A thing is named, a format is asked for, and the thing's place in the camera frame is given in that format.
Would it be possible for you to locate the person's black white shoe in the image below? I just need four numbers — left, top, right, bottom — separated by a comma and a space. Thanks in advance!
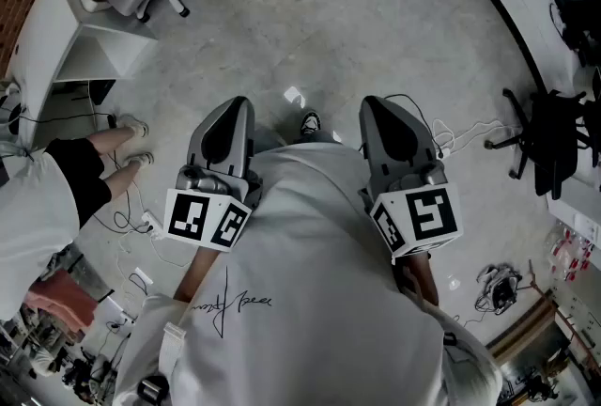
299, 109, 324, 136

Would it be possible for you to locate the person's right forearm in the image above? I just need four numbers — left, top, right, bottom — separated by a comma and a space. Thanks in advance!
393, 251, 441, 307

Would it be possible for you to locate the black office chair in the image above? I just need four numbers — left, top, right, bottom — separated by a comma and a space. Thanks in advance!
483, 86, 592, 202

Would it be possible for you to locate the white harness strap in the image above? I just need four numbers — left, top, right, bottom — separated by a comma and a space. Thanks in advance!
158, 321, 188, 392

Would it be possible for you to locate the clear bag with red items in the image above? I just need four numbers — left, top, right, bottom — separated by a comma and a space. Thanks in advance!
544, 218, 600, 286

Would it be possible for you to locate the pink fabric seat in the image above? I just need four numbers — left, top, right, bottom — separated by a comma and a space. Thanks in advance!
23, 270, 99, 342

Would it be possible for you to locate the white power strip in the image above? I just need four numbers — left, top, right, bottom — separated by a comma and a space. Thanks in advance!
139, 211, 166, 241

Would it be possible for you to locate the person's left forearm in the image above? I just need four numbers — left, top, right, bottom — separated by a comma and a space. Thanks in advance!
172, 245, 223, 305

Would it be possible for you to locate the brown wooden beam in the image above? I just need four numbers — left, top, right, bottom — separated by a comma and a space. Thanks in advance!
485, 298, 567, 366

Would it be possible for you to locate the grey black gear pile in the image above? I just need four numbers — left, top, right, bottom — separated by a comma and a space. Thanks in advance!
473, 261, 523, 317

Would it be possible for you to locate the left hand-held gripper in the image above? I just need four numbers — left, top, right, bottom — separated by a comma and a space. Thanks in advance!
162, 96, 264, 254

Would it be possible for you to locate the person's white shirt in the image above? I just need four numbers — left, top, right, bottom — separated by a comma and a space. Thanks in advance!
112, 143, 504, 406

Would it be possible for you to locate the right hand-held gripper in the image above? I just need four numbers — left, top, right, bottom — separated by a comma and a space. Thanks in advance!
359, 95, 464, 260

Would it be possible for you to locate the white power cable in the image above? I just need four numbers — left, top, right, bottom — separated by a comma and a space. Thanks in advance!
430, 116, 511, 161

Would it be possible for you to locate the small white side desk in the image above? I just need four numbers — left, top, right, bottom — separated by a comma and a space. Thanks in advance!
8, 0, 159, 151

